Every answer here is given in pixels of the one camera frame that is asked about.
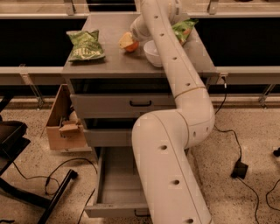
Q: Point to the green chip bag right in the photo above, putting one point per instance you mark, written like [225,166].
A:
[183,29]

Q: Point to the green chip bag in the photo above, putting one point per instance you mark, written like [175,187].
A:
[183,29]
[86,46]

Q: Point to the cardboard box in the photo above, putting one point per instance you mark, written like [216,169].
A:
[63,128]

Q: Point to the metal railing frame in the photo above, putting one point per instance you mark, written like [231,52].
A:
[269,76]

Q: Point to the white ceramic bowl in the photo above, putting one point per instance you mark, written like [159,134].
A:
[151,53]

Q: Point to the grey top drawer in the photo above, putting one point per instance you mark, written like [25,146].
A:
[119,105]

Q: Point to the orange fruit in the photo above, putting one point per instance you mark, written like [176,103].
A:
[131,48]

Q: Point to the grey middle drawer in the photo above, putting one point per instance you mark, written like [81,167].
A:
[108,137]

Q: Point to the grey drawer cabinet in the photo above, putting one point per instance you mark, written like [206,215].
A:
[121,72]

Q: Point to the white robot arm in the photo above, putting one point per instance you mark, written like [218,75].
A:
[160,138]

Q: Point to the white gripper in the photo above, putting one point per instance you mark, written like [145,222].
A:
[137,31]

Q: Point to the grey open bottom drawer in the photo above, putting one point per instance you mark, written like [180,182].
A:
[118,191]

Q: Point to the green chip bag left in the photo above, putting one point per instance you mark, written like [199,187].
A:
[86,46]

